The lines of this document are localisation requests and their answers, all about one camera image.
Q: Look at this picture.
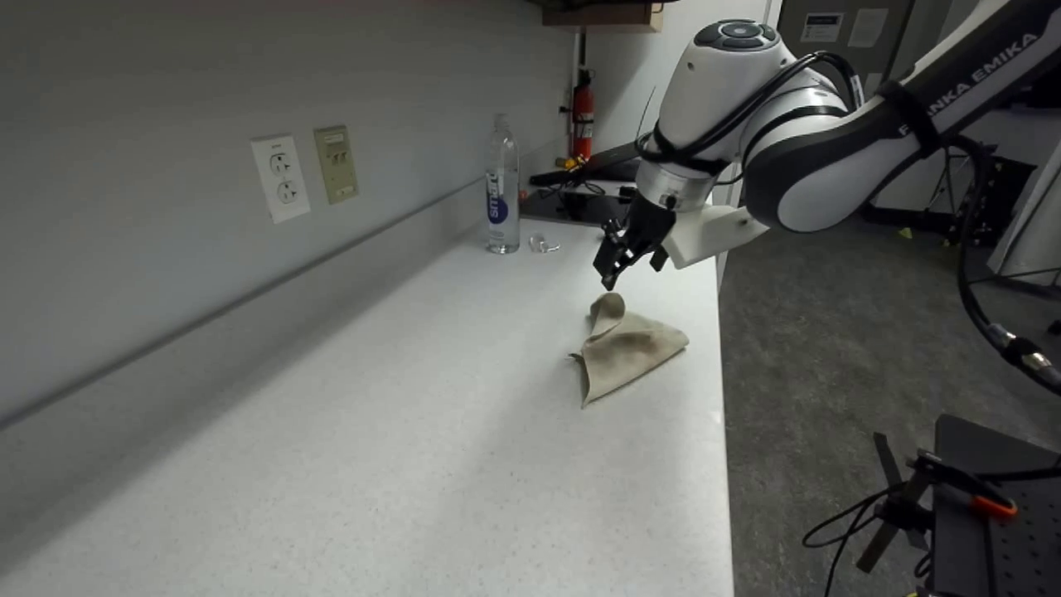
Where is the stained beige cloth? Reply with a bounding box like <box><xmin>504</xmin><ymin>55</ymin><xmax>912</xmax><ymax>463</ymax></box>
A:
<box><xmin>567</xmin><ymin>289</ymin><xmax>693</xmax><ymax>408</ymax></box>

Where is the white wall power outlet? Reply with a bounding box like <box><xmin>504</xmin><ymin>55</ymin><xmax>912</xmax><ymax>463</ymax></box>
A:
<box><xmin>249</xmin><ymin>134</ymin><xmax>315</xmax><ymax>229</ymax></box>

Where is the black floor cable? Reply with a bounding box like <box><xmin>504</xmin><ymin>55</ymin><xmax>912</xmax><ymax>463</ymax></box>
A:
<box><xmin>798</xmin><ymin>486</ymin><xmax>892</xmax><ymax>597</ymax></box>

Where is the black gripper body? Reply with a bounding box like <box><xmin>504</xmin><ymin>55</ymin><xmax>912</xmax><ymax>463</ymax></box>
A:
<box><xmin>593</xmin><ymin>190</ymin><xmax>680</xmax><ymax>269</ymax></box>

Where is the black glass cooktop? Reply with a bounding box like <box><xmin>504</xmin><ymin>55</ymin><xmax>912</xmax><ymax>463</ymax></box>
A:
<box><xmin>517</xmin><ymin>183</ymin><xmax>624</xmax><ymax>233</ymax></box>

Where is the red fire extinguisher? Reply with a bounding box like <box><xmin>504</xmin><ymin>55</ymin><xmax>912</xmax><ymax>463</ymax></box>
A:
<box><xmin>561</xmin><ymin>67</ymin><xmax>599</xmax><ymax>167</ymax></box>

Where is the orange handled tool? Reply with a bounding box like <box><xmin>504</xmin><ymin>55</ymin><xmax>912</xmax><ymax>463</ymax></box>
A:
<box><xmin>912</xmin><ymin>450</ymin><xmax>1026</xmax><ymax>526</ymax></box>

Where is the white paper wall notice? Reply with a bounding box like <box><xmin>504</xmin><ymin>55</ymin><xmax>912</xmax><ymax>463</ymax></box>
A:
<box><xmin>844</xmin><ymin>8</ymin><xmax>892</xmax><ymax>55</ymax></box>
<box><xmin>797</xmin><ymin>10</ymin><xmax>844</xmax><ymax>47</ymax></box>

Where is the grey door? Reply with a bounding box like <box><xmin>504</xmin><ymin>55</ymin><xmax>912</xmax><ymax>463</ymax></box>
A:
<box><xmin>777</xmin><ymin>0</ymin><xmax>921</xmax><ymax>96</ymax></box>

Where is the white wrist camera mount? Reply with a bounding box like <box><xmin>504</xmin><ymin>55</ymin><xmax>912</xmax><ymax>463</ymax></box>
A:
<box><xmin>659</xmin><ymin>202</ymin><xmax>774</xmax><ymax>272</ymax></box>

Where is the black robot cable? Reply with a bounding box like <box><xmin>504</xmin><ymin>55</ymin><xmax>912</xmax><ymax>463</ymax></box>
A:
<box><xmin>954</xmin><ymin>130</ymin><xmax>1061</xmax><ymax>397</ymax></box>

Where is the black perforated table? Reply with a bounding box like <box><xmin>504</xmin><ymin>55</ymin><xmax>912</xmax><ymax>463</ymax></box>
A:
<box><xmin>929</xmin><ymin>413</ymin><xmax>1061</xmax><ymax>597</ymax></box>

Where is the beige wall plate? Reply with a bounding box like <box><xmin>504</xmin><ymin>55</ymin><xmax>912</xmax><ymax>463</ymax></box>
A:
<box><xmin>311</xmin><ymin>123</ymin><xmax>360</xmax><ymax>208</ymax></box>

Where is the black tripod stand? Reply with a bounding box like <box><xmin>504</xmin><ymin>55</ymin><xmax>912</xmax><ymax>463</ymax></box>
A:
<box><xmin>855</xmin><ymin>427</ymin><xmax>943</xmax><ymax>578</ymax></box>

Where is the black flat angled panel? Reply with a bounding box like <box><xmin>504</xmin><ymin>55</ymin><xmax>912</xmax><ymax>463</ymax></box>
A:
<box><xmin>528</xmin><ymin>135</ymin><xmax>648</xmax><ymax>190</ymax></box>

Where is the wooden upper cabinet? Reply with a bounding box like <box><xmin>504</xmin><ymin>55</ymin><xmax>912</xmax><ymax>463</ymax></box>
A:
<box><xmin>533</xmin><ymin>0</ymin><xmax>674</xmax><ymax>29</ymax></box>

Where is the clear plastic water bottle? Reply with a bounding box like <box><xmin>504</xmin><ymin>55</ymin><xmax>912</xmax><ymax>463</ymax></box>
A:
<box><xmin>480</xmin><ymin>109</ymin><xmax>523</xmax><ymax>258</ymax></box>

